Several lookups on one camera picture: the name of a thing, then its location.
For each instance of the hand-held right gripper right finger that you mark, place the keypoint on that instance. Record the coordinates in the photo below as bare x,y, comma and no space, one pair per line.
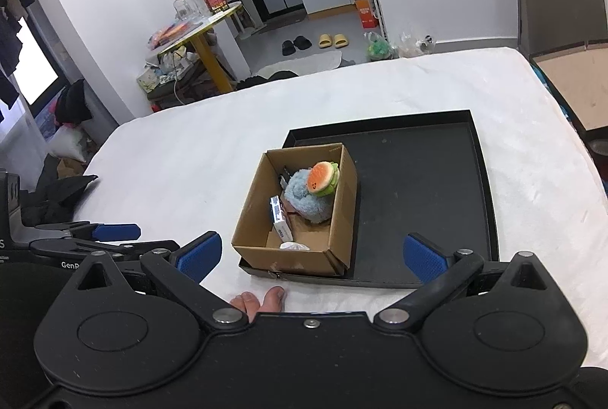
425,259

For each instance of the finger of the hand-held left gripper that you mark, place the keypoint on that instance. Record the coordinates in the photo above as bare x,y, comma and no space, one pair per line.
116,232
142,247

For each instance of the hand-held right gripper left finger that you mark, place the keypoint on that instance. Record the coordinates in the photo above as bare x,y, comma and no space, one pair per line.
199,258

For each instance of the black tray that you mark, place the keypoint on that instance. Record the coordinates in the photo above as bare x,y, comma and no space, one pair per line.
418,190

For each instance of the blue tissue packet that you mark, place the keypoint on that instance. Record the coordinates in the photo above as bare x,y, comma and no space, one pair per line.
281,221

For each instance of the brown cardboard box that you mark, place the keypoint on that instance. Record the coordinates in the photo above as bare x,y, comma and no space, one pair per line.
289,264

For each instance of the small black object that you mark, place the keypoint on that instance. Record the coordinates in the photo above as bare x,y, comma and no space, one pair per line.
285,179
294,246

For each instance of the blue fluffy plush toy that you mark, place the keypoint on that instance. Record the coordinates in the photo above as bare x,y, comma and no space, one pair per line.
306,200

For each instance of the burger plush toy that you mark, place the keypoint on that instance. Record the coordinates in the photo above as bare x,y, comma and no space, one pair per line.
320,179

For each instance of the person's right hand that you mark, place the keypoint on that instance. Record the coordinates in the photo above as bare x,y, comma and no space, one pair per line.
259,302

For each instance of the dark jacket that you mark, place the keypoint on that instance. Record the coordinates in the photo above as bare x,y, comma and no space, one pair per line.
57,195

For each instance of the white sack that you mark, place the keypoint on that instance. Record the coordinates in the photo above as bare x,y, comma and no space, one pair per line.
69,145

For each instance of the black bag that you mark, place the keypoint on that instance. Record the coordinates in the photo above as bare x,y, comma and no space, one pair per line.
73,103

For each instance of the cluttered chair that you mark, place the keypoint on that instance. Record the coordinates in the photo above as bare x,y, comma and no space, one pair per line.
171,76

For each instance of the bright window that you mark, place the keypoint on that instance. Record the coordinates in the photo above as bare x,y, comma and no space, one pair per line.
35,62

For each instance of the dark clothes pile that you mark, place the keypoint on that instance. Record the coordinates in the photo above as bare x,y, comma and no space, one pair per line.
266,81

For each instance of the round yellow-edged table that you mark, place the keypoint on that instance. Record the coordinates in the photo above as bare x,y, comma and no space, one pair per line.
211,57

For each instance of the orange snack packets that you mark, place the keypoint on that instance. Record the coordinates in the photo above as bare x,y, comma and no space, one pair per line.
171,34

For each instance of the dark hanging clothes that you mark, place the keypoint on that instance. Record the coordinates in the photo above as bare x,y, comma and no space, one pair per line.
9,48

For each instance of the crumpled clear plastic bag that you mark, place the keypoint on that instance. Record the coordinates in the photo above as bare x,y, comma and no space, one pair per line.
415,44

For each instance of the green plastic bag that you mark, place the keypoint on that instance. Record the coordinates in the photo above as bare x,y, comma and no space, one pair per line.
379,47

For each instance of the white floor mat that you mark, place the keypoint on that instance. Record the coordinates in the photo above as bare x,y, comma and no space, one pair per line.
304,63

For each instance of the black slipper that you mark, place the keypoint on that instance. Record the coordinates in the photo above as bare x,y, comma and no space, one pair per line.
302,42
289,48

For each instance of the clear glass jar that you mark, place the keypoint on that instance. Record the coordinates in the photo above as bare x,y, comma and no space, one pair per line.
185,8

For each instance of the yellow slipper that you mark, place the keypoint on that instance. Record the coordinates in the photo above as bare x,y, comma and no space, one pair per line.
341,40
325,41

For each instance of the red carton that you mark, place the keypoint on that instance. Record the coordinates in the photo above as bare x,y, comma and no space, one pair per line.
213,0

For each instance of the orange box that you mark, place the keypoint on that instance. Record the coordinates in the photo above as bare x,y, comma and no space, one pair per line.
365,14

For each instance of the white shelf rack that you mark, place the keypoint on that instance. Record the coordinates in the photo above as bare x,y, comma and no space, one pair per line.
377,5

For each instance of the brown board black frame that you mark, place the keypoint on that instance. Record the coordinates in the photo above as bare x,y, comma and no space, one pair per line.
579,86

